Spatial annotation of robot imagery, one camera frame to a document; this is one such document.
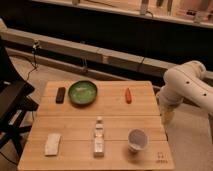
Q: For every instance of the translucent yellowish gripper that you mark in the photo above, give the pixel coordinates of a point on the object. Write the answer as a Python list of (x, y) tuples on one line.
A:
[(167, 115)]

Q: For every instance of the white sponge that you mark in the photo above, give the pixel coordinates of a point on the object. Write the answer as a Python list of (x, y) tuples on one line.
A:
[(52, 144)]

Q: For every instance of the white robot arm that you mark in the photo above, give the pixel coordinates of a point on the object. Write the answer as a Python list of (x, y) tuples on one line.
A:
[(184, 81)]

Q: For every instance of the clear plastic bottle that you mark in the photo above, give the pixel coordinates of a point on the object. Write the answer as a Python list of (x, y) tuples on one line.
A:
[(99, 138)]

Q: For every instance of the green bowl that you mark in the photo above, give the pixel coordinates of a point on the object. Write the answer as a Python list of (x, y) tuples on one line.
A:
[(82, 92)]

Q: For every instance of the wooden table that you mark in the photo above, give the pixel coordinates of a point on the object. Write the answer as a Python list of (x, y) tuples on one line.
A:
[(120, 131)]

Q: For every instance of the black rectangular block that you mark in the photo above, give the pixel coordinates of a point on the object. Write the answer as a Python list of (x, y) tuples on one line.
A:
[(60, 95)]

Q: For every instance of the black chair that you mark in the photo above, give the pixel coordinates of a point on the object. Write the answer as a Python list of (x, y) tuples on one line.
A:
[(14, 102)]

